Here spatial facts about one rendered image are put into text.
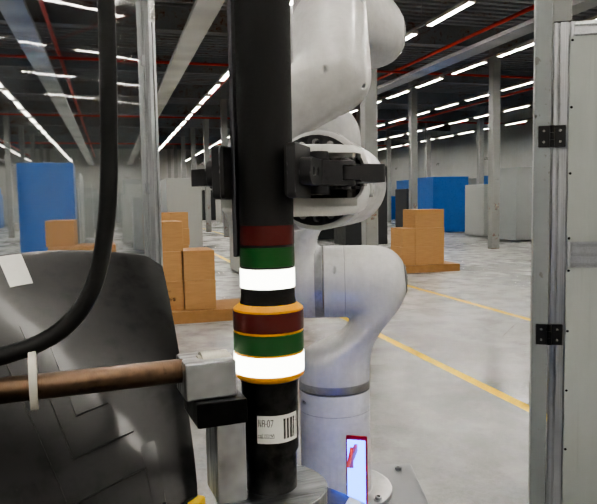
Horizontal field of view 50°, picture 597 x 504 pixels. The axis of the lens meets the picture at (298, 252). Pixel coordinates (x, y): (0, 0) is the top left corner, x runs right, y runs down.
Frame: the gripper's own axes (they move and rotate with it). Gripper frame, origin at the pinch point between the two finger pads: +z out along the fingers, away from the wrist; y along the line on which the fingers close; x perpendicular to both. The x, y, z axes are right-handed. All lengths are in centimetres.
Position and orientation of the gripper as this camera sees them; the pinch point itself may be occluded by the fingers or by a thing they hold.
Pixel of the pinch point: (262, 172)
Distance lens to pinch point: 39.4
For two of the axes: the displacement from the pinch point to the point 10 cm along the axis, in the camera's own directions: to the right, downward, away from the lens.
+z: -2.4, 0.8, -9.7
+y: -9.7, 0.0, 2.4
